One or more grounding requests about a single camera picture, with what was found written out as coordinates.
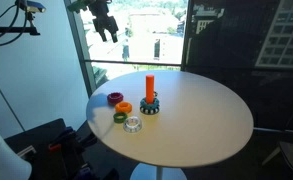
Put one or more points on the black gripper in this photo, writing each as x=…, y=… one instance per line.
x=104, y=18

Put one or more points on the orange stacking peg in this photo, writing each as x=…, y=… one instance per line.
x=149, y=88

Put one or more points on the black and white gear base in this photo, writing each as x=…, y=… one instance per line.
x=149, y=112

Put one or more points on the black equipment cart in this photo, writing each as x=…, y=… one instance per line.
x=49, y=156

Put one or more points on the white rounded plastic housing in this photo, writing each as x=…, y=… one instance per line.
x=1, y=156

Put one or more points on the white chair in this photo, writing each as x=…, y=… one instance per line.
x=291, y=156

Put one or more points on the grey window frame post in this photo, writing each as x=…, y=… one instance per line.
x=81, y=50

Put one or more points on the dark window rail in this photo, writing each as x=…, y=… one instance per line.
x=136, y=62

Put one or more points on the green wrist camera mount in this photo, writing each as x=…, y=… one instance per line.
x=76, y=6

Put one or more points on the grey and blue stereo camera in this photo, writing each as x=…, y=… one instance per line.
x=32, y=5

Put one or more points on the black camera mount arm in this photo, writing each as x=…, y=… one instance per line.
x=12, y=29

